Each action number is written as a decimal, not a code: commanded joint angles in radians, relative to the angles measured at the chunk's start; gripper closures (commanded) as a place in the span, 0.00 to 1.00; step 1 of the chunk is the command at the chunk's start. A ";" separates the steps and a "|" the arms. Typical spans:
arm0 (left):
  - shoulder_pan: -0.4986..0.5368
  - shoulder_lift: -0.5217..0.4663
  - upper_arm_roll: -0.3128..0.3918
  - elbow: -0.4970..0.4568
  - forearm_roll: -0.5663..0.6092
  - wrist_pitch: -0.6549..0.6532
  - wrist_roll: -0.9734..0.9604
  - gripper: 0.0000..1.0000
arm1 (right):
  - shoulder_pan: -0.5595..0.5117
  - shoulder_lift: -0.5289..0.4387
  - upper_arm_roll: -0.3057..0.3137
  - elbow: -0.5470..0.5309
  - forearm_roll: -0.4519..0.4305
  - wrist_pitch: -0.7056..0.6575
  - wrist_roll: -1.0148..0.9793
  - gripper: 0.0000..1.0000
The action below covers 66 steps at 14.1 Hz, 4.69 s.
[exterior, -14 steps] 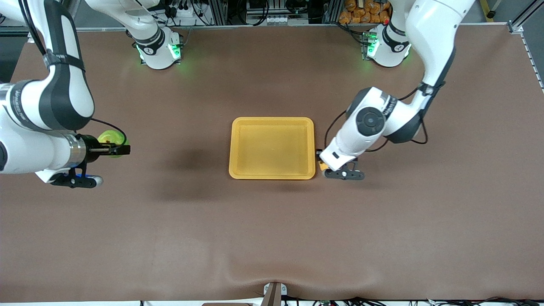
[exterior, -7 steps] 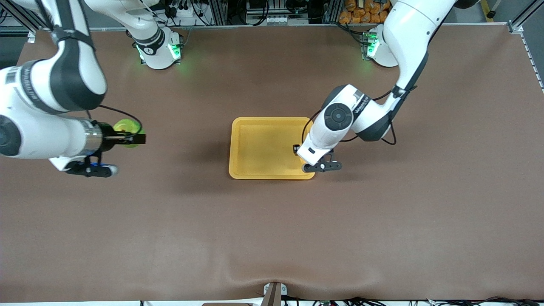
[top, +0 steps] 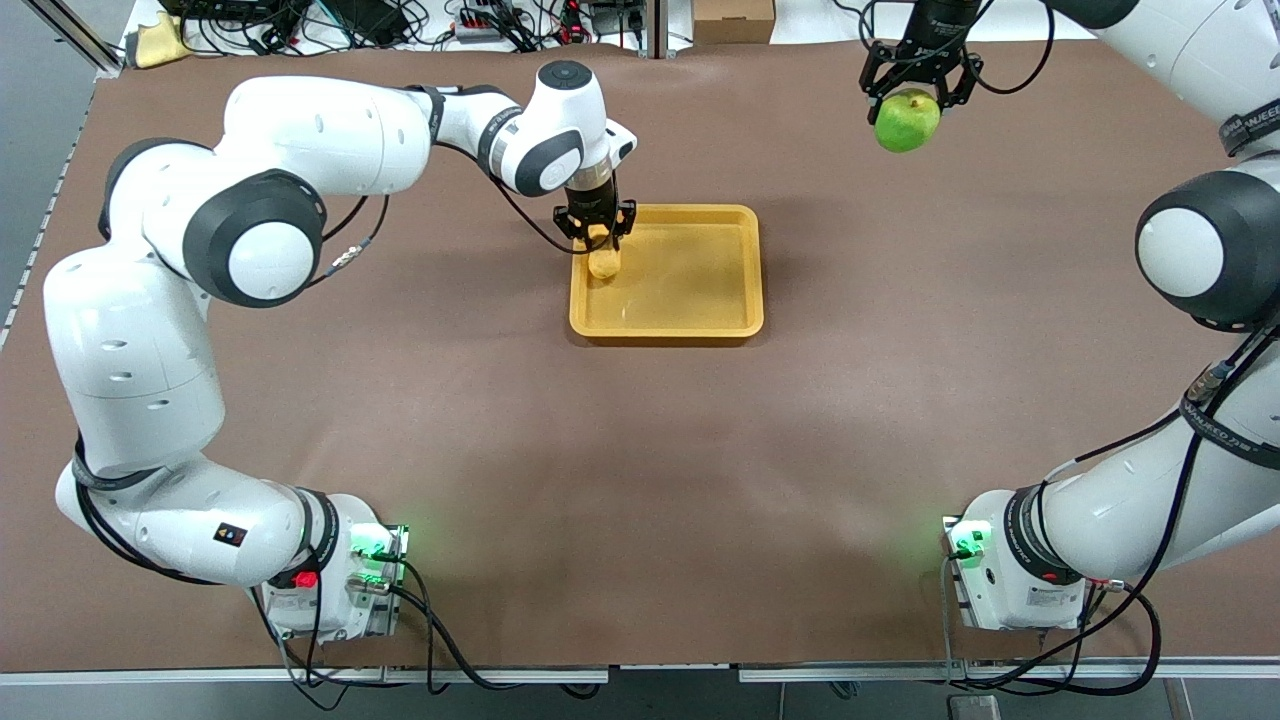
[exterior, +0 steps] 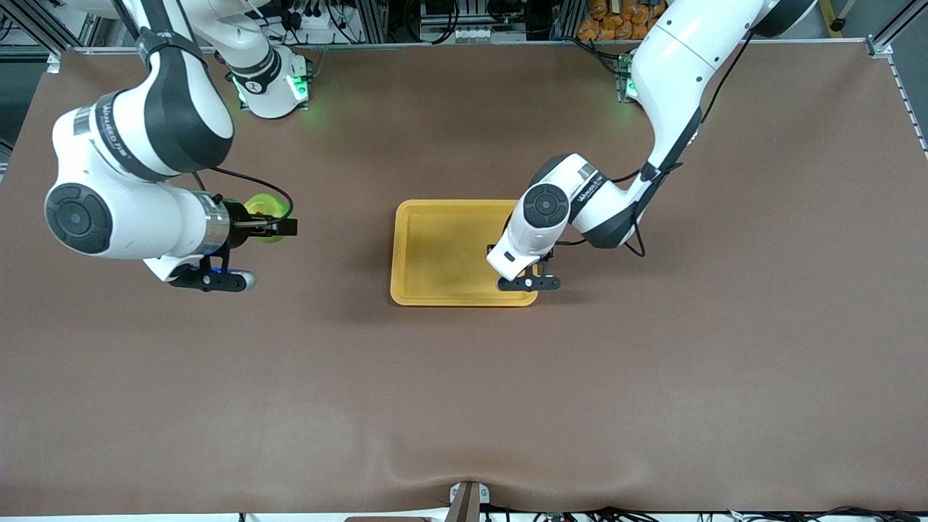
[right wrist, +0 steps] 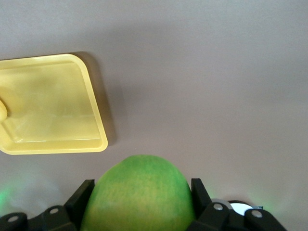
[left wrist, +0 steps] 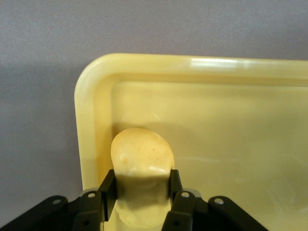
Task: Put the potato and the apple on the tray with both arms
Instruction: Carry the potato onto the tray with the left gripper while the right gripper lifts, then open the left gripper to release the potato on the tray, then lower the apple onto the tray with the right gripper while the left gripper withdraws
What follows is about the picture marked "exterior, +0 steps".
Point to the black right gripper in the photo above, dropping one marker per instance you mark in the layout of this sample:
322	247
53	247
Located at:
238	225

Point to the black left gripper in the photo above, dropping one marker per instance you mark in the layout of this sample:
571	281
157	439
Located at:
548	256

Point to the green apple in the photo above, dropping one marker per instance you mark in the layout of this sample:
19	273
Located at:
264	205

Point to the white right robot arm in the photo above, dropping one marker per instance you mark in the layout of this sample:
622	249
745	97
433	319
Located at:
130	217

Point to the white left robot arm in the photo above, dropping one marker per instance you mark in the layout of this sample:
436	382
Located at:
674	65

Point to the yellow plastic tray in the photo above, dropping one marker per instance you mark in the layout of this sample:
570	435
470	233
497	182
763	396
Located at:
442	254

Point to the brown table mat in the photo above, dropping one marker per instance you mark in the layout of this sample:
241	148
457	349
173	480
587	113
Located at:
464	399

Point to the white power strip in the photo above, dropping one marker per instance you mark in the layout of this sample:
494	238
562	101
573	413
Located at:
313	20

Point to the orange snack bag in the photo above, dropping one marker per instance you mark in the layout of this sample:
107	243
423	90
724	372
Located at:
612	18

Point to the aluminium frame post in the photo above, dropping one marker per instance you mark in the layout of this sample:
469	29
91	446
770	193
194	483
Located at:
43	29
895	29

